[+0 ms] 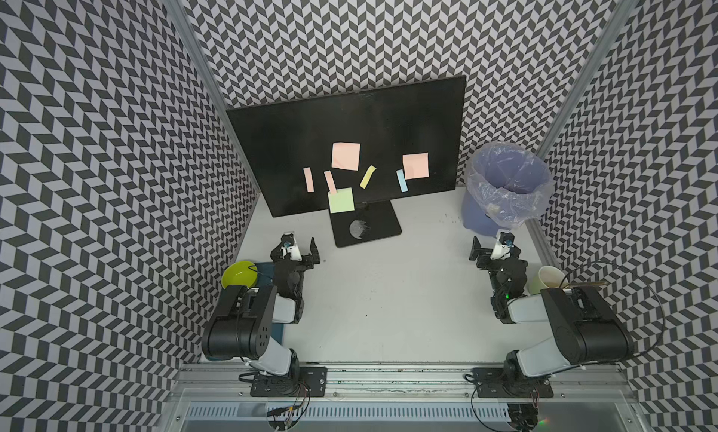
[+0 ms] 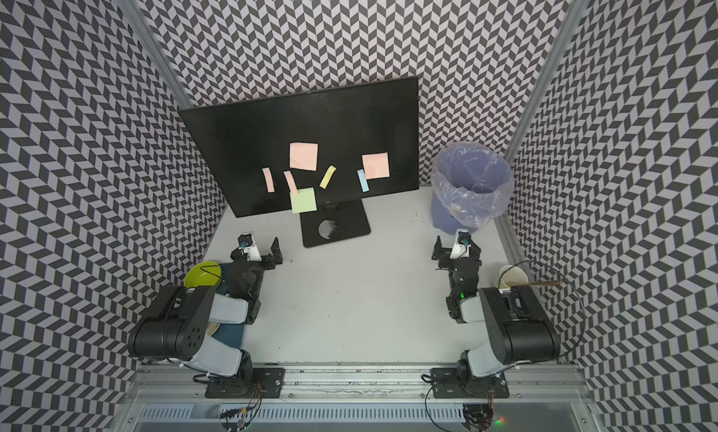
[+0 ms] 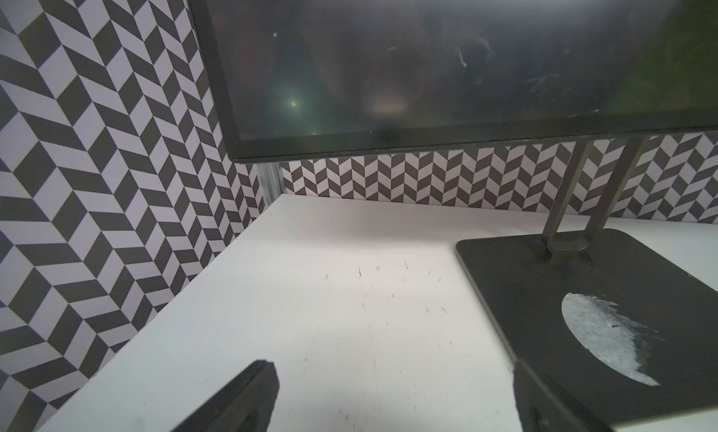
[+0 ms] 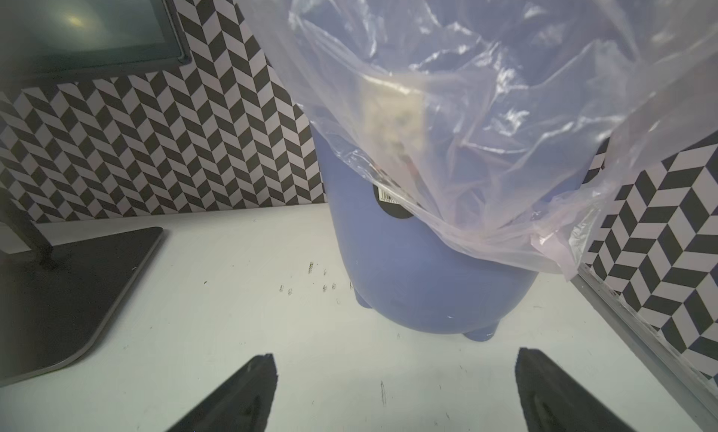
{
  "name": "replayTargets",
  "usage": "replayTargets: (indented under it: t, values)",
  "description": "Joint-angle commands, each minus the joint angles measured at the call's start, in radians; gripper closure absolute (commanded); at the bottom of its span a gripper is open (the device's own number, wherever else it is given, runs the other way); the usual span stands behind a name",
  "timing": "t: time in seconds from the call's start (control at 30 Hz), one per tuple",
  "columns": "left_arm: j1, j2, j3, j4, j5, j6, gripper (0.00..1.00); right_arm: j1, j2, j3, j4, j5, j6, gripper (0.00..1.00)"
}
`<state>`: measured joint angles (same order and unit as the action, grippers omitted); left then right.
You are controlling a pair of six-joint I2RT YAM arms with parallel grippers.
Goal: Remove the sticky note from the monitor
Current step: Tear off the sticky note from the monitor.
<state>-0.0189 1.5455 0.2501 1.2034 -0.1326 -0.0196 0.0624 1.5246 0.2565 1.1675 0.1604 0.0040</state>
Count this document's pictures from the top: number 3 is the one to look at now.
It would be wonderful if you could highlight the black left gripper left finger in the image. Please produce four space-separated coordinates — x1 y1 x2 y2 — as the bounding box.
174 360 280 432

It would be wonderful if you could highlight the aluminium corner post left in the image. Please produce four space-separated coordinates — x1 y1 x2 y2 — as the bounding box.
256 163 284 207

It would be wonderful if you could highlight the black computer monitor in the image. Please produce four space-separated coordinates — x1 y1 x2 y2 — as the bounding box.
188 0 717 425

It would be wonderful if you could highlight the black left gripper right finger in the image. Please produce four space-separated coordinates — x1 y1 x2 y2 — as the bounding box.
513 359 613 432

